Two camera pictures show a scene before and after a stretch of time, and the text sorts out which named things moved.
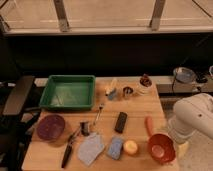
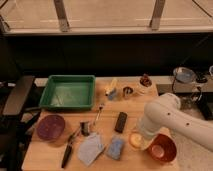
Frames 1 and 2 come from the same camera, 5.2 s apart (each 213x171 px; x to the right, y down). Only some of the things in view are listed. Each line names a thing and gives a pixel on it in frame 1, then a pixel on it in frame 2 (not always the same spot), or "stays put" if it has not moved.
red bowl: x=162 y=148 stays put
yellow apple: x=130 y=146 to x=136 y=139
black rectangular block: x=120 y=123 stays put
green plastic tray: x=69 y=92 stays put
